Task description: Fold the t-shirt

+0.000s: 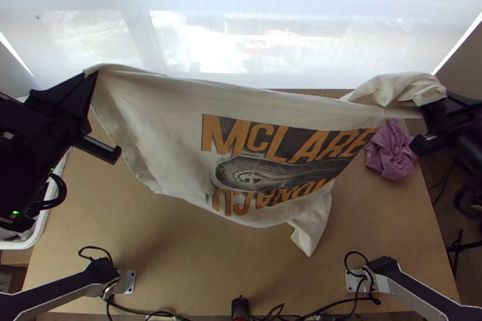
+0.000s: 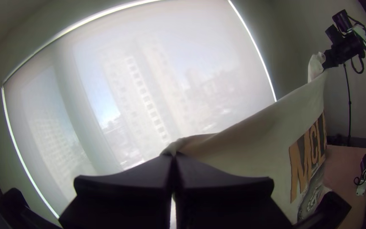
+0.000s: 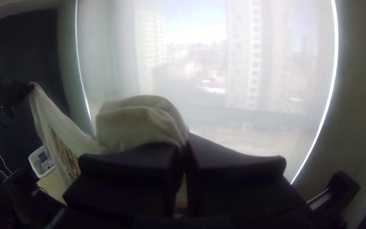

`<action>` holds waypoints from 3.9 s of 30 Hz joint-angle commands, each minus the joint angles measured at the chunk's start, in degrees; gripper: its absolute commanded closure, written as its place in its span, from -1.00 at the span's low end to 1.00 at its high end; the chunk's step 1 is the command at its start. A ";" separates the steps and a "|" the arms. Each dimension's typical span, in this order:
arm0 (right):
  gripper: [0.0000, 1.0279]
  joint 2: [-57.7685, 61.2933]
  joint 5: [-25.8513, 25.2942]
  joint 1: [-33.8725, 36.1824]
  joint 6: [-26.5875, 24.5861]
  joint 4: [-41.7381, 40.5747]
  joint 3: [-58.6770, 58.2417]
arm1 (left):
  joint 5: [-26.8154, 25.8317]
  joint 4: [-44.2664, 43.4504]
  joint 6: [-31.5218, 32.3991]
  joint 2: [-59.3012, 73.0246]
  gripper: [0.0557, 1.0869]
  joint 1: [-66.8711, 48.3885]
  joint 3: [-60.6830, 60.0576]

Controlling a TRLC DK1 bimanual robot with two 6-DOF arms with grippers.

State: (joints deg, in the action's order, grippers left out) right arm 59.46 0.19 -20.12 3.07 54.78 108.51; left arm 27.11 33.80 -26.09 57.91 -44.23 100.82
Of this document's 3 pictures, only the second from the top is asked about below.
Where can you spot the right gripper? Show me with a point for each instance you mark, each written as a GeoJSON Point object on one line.
{"type": "Point", "coordinates": [342, 52]}

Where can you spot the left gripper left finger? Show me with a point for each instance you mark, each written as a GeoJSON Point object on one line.
{"type": "Point", "coordinates": [129, 194]}

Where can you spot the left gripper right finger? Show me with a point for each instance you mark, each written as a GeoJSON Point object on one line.
{"type": "Point", "coordinates": [221, 197]}

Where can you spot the white t-shirt with orange print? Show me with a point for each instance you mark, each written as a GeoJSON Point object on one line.
{"type": "Point", "coordinates": [265, 136]}

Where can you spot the black tripod stand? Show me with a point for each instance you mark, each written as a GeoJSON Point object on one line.
{"type": "Point", "coordinates": [349, 105]}

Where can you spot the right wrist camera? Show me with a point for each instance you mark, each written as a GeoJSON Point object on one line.
{"type": "Point", "coordinates": [332, 32]}

